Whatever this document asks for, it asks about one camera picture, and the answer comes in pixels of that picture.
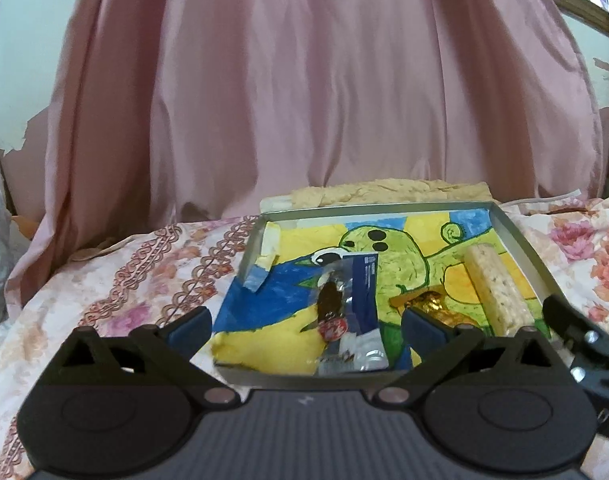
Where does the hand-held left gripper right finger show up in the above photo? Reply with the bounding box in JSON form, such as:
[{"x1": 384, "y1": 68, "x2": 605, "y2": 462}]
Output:
[{"x1": 375, "y1": 306, "x2": 558, "y2": 409}]

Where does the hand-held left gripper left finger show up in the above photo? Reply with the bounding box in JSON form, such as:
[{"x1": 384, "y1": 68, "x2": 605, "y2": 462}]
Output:
[{"x1": 58, "y1": 306, "x2": 241, "y2": 408}]

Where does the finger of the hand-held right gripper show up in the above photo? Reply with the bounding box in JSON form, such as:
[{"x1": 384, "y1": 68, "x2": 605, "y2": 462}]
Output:
[{"x1": 542, "y1": 293, "x2": 604, "y2": 357}]

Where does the gold candy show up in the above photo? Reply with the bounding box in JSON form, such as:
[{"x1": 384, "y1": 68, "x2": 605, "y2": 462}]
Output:
[{"x1": 389, "y1": 290, "x2": 465, "y2": 332}]

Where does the blue and white snack packet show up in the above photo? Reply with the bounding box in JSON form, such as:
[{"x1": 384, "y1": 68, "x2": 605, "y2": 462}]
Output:
[{"x1": 317, "y1": 252, "x2": 390, "y2": 377}]

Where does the grey box with cartoon lining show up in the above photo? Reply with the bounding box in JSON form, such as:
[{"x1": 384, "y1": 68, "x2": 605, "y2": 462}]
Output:
[{"x1": 212, "y1": 201, "x2": 566, "y2": 387}]

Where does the rice cracker bar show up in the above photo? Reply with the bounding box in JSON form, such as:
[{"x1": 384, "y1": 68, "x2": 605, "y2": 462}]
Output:
[{"x1": 463, "y1": 242, "x2": 536, "y2": 339}]

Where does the clear packet of dark fruit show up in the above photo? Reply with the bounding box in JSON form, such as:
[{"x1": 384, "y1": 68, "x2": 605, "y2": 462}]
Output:
[{"x1": 304, "y1": 267, "x2": 355, "y2": 344}]

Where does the floral bedsheet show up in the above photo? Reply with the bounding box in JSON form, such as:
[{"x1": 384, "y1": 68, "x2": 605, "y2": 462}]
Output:
[{"x1": 0, "y1": 195, "x2": 609, "y2": 480}]

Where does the large pink curtain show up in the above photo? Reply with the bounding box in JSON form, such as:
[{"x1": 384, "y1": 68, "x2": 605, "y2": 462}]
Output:
[{"x1": 4, "y1": 0, "x2": 608, "y2": 282}]

